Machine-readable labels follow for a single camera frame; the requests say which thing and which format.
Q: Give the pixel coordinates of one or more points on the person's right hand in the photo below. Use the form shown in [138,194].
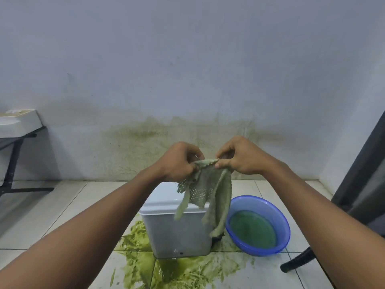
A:
[249,156]

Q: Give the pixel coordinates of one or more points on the person's left hand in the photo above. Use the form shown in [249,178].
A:
[177,162]

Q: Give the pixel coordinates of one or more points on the green stained cleaning cloth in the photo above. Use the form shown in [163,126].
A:
[210,186]

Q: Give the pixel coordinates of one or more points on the grey pedal bin white lid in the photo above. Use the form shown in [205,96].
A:
[168,225]

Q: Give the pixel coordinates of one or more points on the person's right forearm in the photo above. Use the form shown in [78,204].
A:
[331,222]

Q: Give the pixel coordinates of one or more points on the person's left forearm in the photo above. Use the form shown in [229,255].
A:
[78,231]

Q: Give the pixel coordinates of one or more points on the blue plastic basin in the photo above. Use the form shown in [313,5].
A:
[258,204]

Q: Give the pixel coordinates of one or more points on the black framed glass door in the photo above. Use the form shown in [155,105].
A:
[361,177]

